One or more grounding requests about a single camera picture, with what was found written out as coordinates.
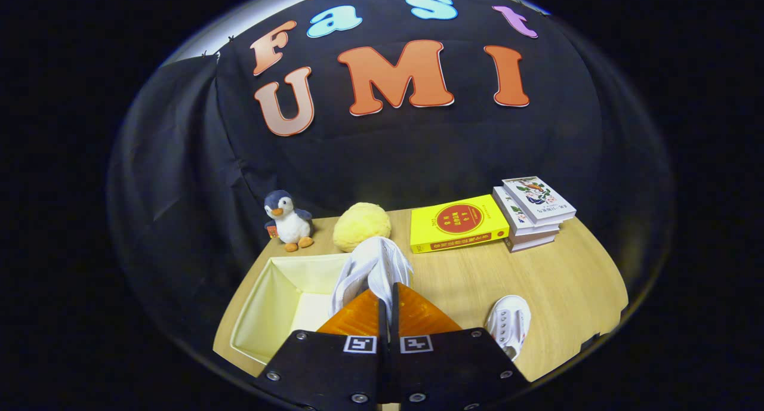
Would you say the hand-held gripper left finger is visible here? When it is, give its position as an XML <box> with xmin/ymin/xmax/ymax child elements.
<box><xmin>254</xmin><ymin>288</ymin><xmax>386</xmax><ymax>411</ymax></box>

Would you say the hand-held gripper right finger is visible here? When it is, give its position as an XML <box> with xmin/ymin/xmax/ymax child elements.
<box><xmin>387</xmin><ymin>282</ymin><xmax>531</xmax><ymax>411</ymax></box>

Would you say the white canvas shoe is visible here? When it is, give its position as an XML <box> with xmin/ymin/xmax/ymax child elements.
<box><xmin>484</xmin><ymin>295</ymin><xmax>532</xmax><ymax>362</ymax></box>
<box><xmin>329</xmin><ymin>236</ymin><xmax>414</xmax><ymax>332</ymax></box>

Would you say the cream fabric storage box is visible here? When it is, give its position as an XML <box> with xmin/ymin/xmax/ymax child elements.
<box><xmin>229</xmin><ymin>253</ymin><xmax>360</xmax><ymax>365</ymax></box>

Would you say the yellow book with red circle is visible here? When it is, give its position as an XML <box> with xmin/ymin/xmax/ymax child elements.
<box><xmin>409</xmin><ymin>194</ymin><xmax>510</xmax><ymax>255</ymax></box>

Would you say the yellow round plush ball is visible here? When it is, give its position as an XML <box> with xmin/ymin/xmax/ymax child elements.
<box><xmin>332</xmin><ymin>202</ymin><xmax>392</xmax><ymax>253</ymax></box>

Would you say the penguin plush toy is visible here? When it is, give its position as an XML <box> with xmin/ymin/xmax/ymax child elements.
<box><xmin>264</xmin><ymin>190</ymin><xmax>315</xmax><ymax>253</ymax></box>

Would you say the white book with floral cover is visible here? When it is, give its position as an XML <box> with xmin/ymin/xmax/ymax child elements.
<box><xmin>492</xmin><ymin>186</ymin><xmax>562</xmax><ymax>237</ymax></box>

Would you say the white book with bird cover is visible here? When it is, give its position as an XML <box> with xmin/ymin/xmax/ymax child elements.
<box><xmin>502</xmin><ymin>177</ymin><xmax>577</xmax><ymax>225</ymax></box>

